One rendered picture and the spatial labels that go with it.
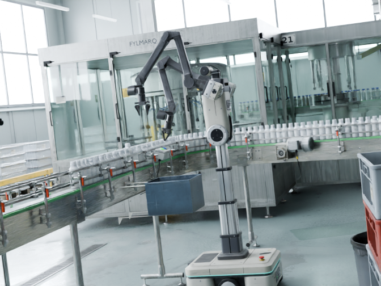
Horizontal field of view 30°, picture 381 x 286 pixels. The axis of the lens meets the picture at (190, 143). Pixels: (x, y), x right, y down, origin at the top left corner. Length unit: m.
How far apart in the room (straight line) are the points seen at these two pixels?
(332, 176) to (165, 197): 5.79
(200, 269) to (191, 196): 0.79
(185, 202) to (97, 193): 0.57
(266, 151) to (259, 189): 1.91
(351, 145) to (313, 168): 4.04
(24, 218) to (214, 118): 1.98
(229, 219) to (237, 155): 1.46
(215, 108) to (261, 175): 3.30
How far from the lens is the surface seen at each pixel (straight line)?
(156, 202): 4.69
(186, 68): 5.12
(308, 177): 10.26
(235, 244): 5.34
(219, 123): 5.21
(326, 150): 6.31
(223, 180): 5.29
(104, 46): 8.87
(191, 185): 4.65
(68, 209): 4.18
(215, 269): 5.21
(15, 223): 3.64
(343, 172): 10.21
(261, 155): 6.59
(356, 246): 3.74
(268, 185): 8.40
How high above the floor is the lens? 1.42
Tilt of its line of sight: 3 degrees down
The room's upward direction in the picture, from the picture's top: 6 degrees counter-clockwise
